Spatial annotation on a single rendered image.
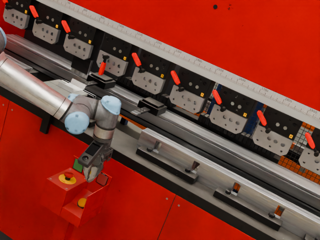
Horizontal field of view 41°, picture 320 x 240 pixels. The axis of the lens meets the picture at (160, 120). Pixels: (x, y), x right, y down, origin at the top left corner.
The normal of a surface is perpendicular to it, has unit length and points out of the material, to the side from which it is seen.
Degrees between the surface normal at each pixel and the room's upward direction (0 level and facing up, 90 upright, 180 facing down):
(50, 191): 90
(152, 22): 90
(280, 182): 90
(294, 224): 90
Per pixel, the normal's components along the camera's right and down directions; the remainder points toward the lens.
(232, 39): -0.42, 0.18
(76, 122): 0.06, 0.37
